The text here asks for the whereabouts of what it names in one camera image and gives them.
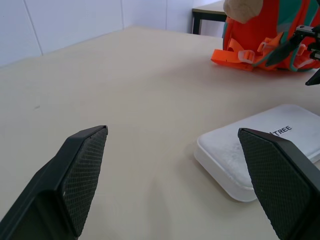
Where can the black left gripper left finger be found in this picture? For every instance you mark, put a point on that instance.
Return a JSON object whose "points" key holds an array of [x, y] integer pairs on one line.
{"points": [[55, 185]]}

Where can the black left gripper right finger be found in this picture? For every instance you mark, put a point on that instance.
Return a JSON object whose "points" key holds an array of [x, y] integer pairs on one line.
{"points": [[282, 182]]}

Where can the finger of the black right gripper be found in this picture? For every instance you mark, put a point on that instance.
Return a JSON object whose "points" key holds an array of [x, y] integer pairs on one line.
{"points": [[315, 80], [283, 51]]}

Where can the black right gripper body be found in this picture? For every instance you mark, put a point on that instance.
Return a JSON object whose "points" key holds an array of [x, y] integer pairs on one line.
{"points": [[313, 37]]}

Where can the orange and teal backpack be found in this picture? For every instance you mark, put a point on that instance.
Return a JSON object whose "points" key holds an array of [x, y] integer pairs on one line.
{"points": [[250, 37]]}

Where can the white rectangular box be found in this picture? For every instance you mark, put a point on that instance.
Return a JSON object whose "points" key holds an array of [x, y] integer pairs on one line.
{"points": [[225, 155]]}

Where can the beige plush toy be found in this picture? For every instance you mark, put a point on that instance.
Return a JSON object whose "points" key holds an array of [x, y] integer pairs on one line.
{"points": [[241, 10]]}

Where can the dark framed side table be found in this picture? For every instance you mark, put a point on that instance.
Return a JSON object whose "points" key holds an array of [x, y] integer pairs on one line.
{"points": [[200, 15]]}

